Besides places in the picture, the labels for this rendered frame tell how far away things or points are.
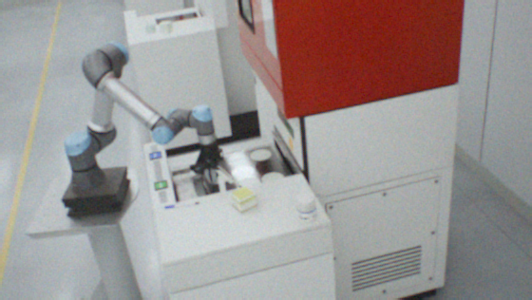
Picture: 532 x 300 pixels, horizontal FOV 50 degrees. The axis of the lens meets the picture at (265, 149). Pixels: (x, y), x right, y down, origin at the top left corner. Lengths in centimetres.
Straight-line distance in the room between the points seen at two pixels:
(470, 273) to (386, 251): 70
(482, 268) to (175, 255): 190
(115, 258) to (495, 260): 204
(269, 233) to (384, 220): 77
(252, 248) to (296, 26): 81
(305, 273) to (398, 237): 70
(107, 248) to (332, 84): 132
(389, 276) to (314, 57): 125
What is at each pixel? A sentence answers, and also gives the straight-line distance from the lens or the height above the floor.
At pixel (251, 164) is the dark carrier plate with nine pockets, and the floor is 90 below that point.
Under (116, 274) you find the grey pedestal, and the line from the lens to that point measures 291.
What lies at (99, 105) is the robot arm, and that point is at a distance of 255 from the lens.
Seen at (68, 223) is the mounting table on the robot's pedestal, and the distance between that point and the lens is 262.
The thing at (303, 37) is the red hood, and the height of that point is 154.
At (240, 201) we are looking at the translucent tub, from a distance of 211.
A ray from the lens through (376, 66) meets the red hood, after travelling 226.
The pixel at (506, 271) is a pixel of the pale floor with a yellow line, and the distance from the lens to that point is 339.
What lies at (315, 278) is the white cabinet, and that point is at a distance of 223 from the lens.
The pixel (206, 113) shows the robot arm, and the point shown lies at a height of 125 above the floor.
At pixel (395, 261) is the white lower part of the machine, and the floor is 33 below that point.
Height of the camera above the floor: 225
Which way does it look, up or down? 31 degrees down
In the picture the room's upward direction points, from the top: 7 degrees counter-clockwise
